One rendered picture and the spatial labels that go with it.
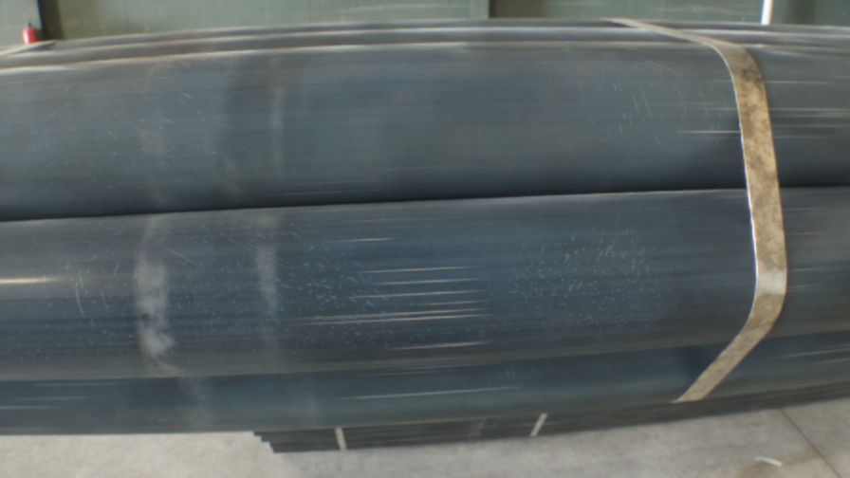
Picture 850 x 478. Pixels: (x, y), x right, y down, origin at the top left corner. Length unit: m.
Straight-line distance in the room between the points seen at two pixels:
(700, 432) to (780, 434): 0.30
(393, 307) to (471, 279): 0.07
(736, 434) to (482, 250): 2.04
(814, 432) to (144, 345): 2.39
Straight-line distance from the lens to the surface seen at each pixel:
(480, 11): 8.75
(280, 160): 0.57
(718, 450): 2.42
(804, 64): 0.73
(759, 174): 0.65
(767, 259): 0.64
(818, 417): 2.73
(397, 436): 2.13
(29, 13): 9.71
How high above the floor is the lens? 1.52
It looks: 24 degrees down
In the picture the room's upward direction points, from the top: 1 degrees counter-clockwise
